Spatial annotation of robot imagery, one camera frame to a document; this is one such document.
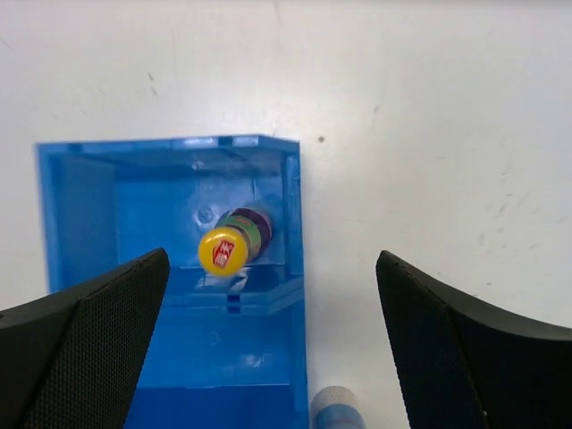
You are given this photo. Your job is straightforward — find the silver blue shaker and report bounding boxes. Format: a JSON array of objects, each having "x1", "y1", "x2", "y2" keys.
[{"x1": 310, "y1": 386, "x2": 366, "y2": 429}]

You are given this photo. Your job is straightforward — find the blue far storage bin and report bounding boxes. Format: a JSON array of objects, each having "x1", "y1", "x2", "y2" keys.
[{"x1": 36, "y1": 135, "x2": 304, "y2": 315}]

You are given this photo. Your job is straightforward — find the sauce bottle yellow cap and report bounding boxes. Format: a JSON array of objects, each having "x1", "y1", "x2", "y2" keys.
[{"x1": 198, "y1": 206, "x2": 273, "y2": 276}]

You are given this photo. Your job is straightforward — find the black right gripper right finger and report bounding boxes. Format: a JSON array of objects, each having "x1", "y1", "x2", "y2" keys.
[{"x1": 376, "y1": 250, "x2": 571, "y2": 428}]

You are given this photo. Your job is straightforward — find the blue middle storage bin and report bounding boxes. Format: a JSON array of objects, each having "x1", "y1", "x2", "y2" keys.
[{"x1": 125, "y1": 278, "x2": 309, "y2": 428}]

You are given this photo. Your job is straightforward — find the blue storage bin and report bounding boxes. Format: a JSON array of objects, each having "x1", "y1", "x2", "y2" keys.
[
  {"x1": 36, "y1": 135, "x2": 304, "y2": 315},
  {"x1": 125, "y1": 278, "x2": 309, "y2": 428}
]

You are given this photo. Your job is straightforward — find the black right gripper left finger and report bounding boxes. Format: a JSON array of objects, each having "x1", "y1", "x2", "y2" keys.
[{"x1": 1, "y1": 248, "x2": 170, "y2": 428}]

